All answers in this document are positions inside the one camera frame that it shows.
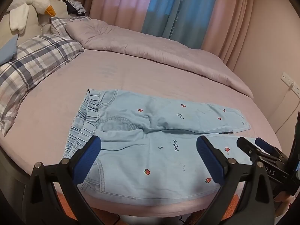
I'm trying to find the folded striped clothing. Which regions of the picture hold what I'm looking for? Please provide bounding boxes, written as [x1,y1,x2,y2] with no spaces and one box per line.
[62,0,87,17]

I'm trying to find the white cable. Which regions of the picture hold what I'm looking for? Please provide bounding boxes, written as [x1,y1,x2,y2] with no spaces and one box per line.
[275,84,300,133]

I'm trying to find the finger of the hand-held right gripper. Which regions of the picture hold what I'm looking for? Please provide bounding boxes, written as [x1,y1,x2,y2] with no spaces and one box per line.
[237,137,270,163]
[255,138,289,162]

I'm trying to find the pink quilt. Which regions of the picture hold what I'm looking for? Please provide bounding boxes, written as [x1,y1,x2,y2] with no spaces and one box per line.
[66,19,255,100]

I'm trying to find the pink curtain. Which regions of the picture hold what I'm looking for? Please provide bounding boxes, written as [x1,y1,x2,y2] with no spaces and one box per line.
[202,0,256,71]
[89,0,157,32]

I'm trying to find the large plaid pillow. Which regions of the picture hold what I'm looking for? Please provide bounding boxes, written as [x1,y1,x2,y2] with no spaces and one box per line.
[0,34,85,136]

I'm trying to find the blue curtain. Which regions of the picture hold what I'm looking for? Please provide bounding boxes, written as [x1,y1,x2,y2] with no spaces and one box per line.
[141,0,211,50]

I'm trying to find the blue cloth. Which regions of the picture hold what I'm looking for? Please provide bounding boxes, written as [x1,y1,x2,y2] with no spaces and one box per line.
[0,36,19,65]

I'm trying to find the small plaid pillow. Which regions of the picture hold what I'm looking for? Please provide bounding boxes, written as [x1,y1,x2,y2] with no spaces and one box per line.
[49,16,92,37]

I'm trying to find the light blue strawberry print pants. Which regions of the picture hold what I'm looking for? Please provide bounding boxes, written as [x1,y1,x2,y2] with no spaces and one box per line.
[62,88,265,201]

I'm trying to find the white goose plush toy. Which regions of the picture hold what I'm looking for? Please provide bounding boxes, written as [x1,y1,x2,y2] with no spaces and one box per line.
[9,0,58,31]

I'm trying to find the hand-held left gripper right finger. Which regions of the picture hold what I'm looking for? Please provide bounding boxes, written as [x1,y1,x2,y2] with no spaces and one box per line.
[196,135,279,225]

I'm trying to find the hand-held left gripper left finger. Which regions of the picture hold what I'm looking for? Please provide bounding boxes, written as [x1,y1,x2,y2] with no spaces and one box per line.
[23,135,106,225]

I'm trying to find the white wall socket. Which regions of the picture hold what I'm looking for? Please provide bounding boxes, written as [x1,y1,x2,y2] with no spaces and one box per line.
[281,72,296,91]

